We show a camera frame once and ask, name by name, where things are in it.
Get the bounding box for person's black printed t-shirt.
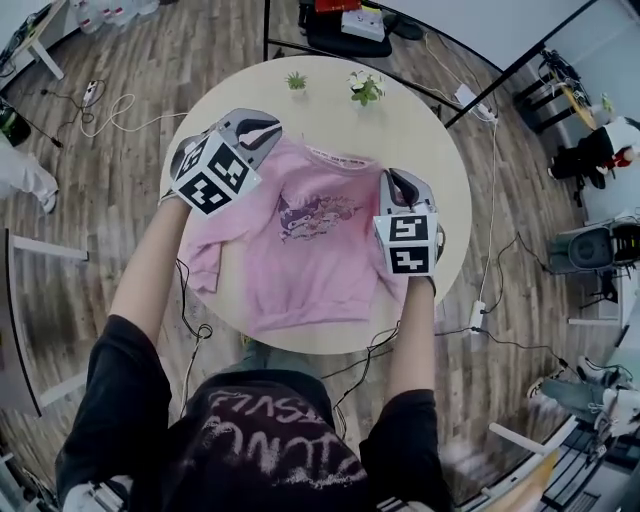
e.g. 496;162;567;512
53;313;455;512

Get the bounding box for person's right forearm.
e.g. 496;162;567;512
387;273;438;401

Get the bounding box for small green potted plant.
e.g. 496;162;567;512
284;70;309;99

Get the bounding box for black bag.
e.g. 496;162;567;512
0;97;32;148

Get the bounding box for wooden board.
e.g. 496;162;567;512
509;447;561;512

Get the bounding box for white-flowered potted plant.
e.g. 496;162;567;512
346;69;388;108

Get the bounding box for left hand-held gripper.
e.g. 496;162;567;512
170;107;284;220

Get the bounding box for grey box with round opening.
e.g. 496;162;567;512
547;223;621;275

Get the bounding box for pink cartoon sweatshirt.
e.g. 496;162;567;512
177;133;444;339

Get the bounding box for yellow-top desk with black legs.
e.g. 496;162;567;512
513;47;601;134

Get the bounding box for whiteboard on black stand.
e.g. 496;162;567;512
262;0;601;129

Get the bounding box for white floor cable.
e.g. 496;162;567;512
78;92;189;140

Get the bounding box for dark desk with white legs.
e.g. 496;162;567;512
0;227;91;419

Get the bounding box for row of clear water jugs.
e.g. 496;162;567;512
69;0;162;35

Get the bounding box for white printed box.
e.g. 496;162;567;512
340;7;387;43

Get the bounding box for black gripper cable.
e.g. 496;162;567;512
173;257;215;351

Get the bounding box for person's left forearm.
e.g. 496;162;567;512
107;192;194;349

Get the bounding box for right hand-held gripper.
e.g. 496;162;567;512
372;167;446;278

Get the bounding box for black equipment pile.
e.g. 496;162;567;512
539;48;589;96

